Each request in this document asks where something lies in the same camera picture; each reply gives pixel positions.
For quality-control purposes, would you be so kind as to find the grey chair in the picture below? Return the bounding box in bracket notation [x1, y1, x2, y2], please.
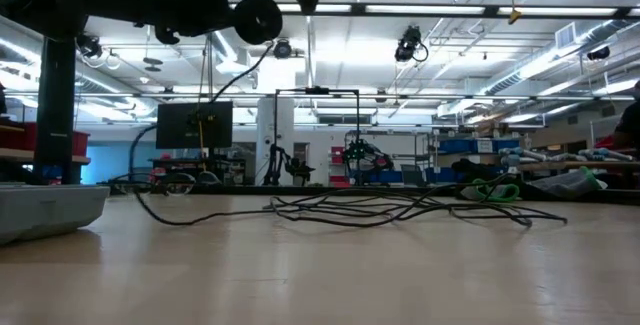
[399, 163, 427, 186]

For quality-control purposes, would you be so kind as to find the black monitor screen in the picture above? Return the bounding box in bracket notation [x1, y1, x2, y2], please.
[155, 100, 234, 150]

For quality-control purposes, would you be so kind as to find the person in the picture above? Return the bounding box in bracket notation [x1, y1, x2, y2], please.
[612, 78, 640, 152]

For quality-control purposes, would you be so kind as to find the black ceiling speaker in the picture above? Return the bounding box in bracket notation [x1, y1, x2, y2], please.
[585, 44, 612, 62]

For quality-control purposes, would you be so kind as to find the grey plastic tool case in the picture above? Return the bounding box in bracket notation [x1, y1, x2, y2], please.
[0, 182, 111, 246]

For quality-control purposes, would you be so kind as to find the black round overhead camera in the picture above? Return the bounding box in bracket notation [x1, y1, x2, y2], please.
[272, 38, 296, 61]

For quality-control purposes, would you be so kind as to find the short looped black cable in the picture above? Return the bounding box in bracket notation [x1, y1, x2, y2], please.
[107, 171, 221, 197]

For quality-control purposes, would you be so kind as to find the wooden shelf board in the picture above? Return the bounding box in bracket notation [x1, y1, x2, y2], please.
[0, 147, 92, 166]

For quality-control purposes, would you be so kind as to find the blue storage bin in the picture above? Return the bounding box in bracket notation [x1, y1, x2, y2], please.
[492, 138, 521, 153]
[367, 169, 401, 184]
[438, 138, 477, 154]
[424, 166, 459, 184]

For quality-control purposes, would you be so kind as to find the white ceiling vent grille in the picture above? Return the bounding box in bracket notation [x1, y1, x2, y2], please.
[554, 21, 577, 50]

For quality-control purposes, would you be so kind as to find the long thin black cord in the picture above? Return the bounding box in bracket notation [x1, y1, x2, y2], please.
[128, 39, 569, 229]

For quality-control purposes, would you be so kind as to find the black hanging camera with cable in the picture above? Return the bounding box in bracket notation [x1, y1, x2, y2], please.
[393, 24, 430, 64]

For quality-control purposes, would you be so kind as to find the pile of folded cloths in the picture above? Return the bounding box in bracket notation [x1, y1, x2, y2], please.
[498, 146, 626, 164]

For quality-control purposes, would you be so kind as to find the wooden workbench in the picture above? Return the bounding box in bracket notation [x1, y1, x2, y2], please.
[519, 161, 640, 174]

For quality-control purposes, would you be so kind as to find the red storage bin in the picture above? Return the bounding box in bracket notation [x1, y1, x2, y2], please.
[72, 130, 91, 158]
[0, 122, 39, 152]

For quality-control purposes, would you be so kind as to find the white LED light bar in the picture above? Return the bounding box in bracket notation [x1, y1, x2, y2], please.
[277, 3, 353, 14]
[498, 6, 619, 17]
[364, 4, 486, 15]

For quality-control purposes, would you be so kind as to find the red drawer box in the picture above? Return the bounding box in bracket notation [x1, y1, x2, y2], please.
[328, 145, 351, 189]

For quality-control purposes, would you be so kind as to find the black round cord spool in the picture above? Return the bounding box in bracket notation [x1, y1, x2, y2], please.
[233, 0, 284, 47]

